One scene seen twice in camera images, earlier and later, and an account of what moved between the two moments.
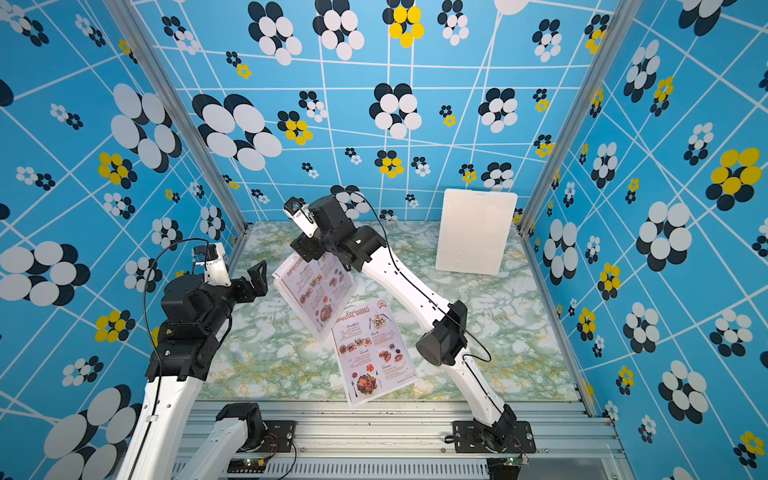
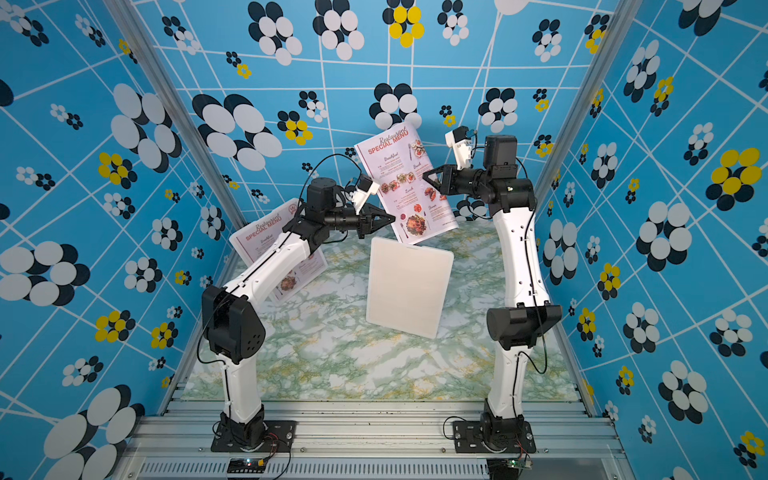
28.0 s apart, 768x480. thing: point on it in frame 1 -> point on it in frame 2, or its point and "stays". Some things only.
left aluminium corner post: [154, 62] stays
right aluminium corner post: [621, 23] stays
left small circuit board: [247, 465] stays
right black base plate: [470, 440] stays
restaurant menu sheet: [324, 286] -> [253, 241]
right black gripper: [307, 247] -> [450, 178]
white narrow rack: [319, 289] -> [253, 240]
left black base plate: [279, 436] stays
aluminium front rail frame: [411, 440] stays
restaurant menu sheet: [373, 355] -> [396, 163]
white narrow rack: [473, 231] -> [407, 287]
